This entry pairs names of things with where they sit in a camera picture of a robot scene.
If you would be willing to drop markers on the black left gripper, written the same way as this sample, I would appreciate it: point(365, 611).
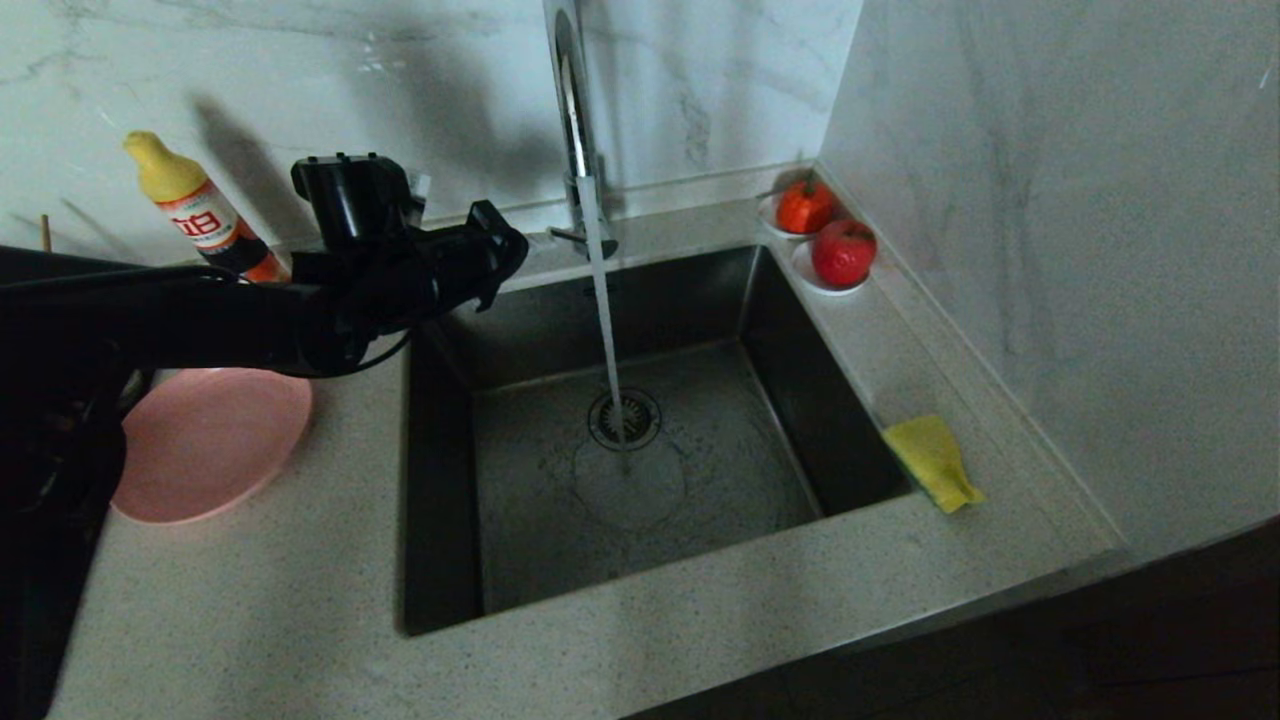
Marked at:
point(400, 275)

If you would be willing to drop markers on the yellow dish soap bottle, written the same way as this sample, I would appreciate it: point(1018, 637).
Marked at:
point(200, 220)

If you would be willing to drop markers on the pink plate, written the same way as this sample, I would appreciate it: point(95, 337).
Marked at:
point(210, 440)

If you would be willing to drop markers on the wooden stick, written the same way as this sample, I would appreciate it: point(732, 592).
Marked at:
point(45, 232)

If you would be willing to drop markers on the yellow sponge green backing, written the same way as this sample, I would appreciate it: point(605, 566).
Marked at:
point(932, 460)

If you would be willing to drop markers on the chrome faucet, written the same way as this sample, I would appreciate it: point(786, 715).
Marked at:
point(577, 130)

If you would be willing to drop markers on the stainless steel sink basin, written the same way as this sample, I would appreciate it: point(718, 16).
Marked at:
point(720, 520)

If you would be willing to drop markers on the round metal drain strainer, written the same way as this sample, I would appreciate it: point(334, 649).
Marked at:
point(640, 420)

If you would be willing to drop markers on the small white saucer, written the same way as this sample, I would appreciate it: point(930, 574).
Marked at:
point(803, 272)
point(767, 222)

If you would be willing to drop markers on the orange-red tomato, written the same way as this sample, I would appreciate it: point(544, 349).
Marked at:
point(804, 206)

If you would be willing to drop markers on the red apple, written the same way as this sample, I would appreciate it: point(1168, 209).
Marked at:
point(843, 252)

